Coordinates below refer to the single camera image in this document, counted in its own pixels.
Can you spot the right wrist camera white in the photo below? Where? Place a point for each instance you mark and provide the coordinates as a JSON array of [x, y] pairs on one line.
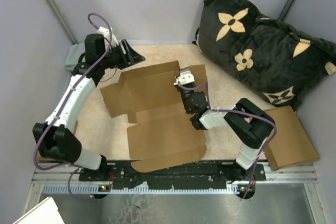
[[184, 77]]

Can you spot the folded cardboard box right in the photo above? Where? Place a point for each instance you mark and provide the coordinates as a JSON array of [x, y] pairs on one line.
[[291, 146]]

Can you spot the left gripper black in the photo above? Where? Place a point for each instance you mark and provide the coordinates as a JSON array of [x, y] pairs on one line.
[[130, 57]]

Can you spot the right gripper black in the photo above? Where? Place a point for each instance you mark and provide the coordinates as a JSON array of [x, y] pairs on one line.
[[177, 87]]

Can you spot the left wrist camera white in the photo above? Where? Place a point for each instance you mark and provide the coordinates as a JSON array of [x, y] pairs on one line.
[[105, 32]]

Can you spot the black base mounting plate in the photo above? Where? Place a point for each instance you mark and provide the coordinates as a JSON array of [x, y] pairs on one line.
[[207, 174]]

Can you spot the grey folded cloth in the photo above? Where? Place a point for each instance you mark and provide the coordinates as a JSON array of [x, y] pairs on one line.
[[74, 53]]

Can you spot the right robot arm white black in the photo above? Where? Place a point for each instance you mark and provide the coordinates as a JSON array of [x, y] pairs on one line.
[[254, 127]]

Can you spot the brown cardboard box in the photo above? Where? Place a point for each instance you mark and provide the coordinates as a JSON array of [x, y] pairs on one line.
[[161, 134]]

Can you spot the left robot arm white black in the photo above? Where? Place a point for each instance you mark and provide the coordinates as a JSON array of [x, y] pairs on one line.
[[84, 79]]

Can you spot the aluminium rail frame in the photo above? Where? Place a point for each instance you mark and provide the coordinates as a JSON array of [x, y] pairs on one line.
[[191, 193]]

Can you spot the black floral plush pillow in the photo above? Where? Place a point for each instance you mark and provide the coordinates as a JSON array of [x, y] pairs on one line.
[[279, 63]]

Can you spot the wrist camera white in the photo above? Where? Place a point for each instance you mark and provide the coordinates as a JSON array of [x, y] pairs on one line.
[[105, 32], [184, 77]]

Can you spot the folded cardboard box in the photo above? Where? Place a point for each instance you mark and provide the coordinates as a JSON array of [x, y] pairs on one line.
[[291, 146], [60, 144]]

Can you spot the folded cardboard box left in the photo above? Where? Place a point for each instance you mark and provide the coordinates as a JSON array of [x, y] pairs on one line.
[[60, 144]]

